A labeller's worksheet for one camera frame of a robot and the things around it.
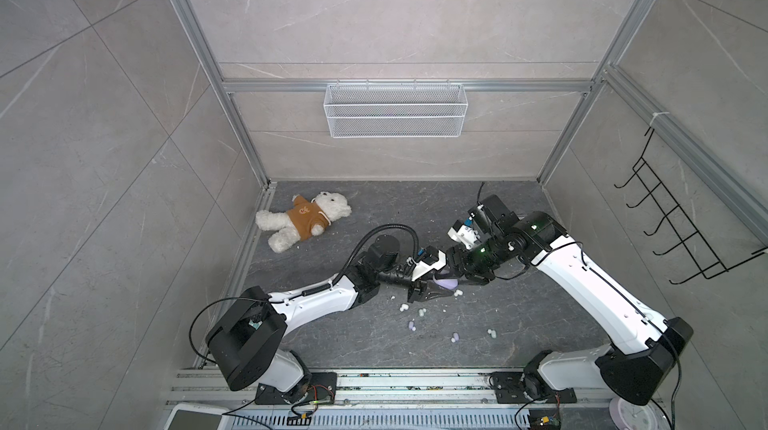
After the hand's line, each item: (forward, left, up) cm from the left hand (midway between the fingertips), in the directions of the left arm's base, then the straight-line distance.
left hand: (451, 280), depth 70 cm
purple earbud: (-4, +9, -20) cm, 23 cm away
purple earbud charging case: (-2, +1, +4) cm, 4 cm away
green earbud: (-7, -14, -20) cm, 25 cm away
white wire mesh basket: (+59, +10, +9) cm, 61 cm away
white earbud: (+6, -7, -21) cm, 22 cm away
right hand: (0, +2, +2) cm, 3 cm away
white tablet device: (-23, +59, -16) cm, 65 cm away
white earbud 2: (+1, +10, -20) cm, 22 cm away
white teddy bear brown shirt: (+30, +42, -13) cm, 53 cm away
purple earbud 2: (-8, -3, -20) cm, 22 cm away
